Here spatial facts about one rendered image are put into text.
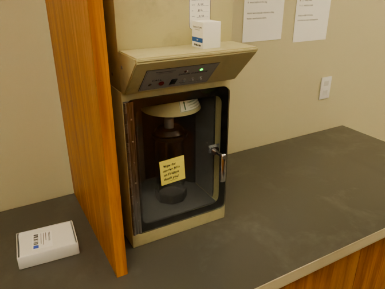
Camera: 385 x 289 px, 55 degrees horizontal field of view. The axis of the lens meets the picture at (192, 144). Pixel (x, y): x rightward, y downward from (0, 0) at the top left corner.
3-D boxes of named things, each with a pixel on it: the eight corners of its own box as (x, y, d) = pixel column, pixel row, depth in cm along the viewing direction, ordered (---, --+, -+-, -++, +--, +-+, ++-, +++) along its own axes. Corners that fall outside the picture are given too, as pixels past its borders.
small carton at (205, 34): (191, 46, 91) (191, 20, 88) (208, 44, 93) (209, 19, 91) (203, 49, 87) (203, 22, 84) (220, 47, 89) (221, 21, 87)
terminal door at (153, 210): (134, 234, 107) (124, 100, 90) (223, 205, 120) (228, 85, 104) (136, 235, 106) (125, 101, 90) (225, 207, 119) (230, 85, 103)
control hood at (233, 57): (120, 92, 89) (116, 50, 85) (230, 77, 104) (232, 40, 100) (137, 105, 80) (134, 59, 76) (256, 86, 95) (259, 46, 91)
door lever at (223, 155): (217, 174, 113) (210, 176, 112) (218, 145, 109) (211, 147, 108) (227, 182, 109) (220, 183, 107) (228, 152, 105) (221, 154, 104)
